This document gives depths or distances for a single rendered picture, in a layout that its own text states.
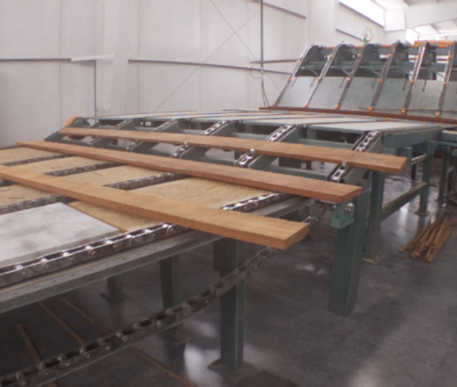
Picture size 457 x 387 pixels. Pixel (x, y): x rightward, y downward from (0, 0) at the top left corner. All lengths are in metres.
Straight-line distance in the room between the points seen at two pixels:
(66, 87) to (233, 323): 6.44
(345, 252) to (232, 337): 0.82
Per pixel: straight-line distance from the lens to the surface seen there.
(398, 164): 1.98
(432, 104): 6.60
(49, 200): 1.62
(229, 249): 1.56
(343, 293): 2.29
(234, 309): 1.66
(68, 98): 7.57
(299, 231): 1.04
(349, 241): 2.15
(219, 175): 1.76
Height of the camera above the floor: 1.21
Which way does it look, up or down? 14 degrees down
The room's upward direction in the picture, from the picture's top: straight up
